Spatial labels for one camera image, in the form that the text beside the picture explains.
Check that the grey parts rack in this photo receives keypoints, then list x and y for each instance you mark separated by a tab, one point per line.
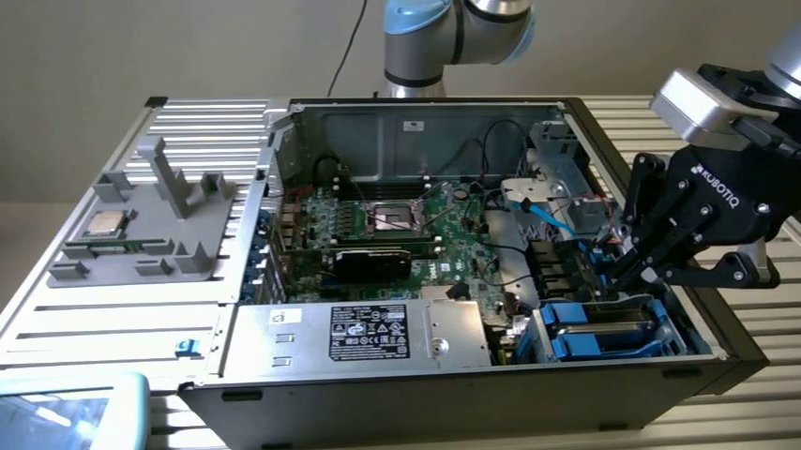
156	244

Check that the black open PC case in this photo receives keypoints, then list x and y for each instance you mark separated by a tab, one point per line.
438	403

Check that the silver CPU chip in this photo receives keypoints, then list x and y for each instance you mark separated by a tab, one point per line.
107	223

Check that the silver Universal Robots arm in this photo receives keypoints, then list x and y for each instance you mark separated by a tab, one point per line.
426	42

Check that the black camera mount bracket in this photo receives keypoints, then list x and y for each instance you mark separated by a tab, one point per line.
759	100

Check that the silver power supply unit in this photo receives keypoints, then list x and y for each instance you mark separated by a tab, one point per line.
300	337

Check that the blue panel latch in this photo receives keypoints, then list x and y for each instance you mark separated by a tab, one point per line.
185	348

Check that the black graphics card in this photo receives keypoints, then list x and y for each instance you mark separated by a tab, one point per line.
372	265

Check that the silver case side panel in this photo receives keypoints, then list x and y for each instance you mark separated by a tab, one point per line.
112	319

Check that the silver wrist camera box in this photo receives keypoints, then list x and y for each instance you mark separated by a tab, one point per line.
694	110

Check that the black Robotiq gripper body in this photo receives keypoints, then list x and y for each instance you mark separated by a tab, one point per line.
731	197

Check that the blue disk bay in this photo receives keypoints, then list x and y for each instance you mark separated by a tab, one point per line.
575	340

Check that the CPU socket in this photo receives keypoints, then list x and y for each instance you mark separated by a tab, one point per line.
395	218

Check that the green RAM stick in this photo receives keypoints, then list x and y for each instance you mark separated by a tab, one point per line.
119	245

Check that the silver drive cage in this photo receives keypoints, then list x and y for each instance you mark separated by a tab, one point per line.
563	159

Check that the black fan shroud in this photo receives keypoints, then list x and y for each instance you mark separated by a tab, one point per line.
557	267

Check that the green motherboard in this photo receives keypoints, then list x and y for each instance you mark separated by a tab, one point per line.
463	253

